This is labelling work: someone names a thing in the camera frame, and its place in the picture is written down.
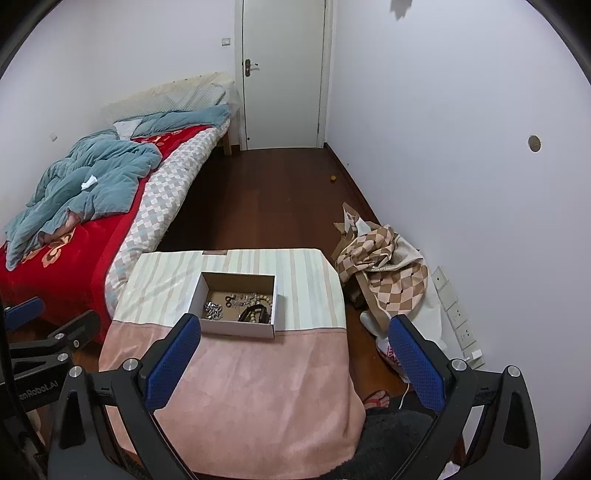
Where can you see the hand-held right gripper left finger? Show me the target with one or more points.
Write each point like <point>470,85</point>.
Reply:
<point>178,350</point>

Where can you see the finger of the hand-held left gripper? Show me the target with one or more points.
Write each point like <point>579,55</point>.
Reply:
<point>60,339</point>
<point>25,310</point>

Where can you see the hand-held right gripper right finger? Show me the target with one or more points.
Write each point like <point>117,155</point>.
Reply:
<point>415,355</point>

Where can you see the white cardboard box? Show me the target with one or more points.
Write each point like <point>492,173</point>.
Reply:
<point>240,330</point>

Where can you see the black smart watch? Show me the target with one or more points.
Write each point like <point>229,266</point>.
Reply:
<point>251,314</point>

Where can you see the red and white bag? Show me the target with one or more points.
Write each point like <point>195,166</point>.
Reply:
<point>390,357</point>

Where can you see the white charger plug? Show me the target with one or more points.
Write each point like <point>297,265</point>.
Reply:
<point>474,357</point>

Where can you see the red flip-flop sandal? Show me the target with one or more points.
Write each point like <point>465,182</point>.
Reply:
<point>376,400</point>

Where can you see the bed with red cover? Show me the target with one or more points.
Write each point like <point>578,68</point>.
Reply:
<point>69,263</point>

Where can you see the pink and striped tablecloth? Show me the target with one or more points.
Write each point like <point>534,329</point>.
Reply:
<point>258,383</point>

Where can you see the dark fuzzy pants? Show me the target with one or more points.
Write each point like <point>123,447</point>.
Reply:
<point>392,443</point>

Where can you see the beige checkered cloth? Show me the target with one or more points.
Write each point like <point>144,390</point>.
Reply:
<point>374,254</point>

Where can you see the white paper scrap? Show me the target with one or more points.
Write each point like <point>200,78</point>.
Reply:
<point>88,182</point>

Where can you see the torn cardboard pieces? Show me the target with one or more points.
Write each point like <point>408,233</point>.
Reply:
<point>348,221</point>

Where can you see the blue quilt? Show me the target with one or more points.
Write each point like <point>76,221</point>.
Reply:
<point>101,175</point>

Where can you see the checkered bed sheet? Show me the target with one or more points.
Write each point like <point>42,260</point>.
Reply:
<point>171,184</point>

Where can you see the white pillow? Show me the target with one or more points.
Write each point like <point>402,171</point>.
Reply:
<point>184,94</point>

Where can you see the white door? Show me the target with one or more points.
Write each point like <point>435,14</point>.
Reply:
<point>281,69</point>

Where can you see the wooden bed frame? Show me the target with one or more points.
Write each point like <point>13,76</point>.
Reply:
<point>228,134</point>

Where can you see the round wall hole cap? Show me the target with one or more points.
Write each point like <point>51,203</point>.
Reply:
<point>534,143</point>

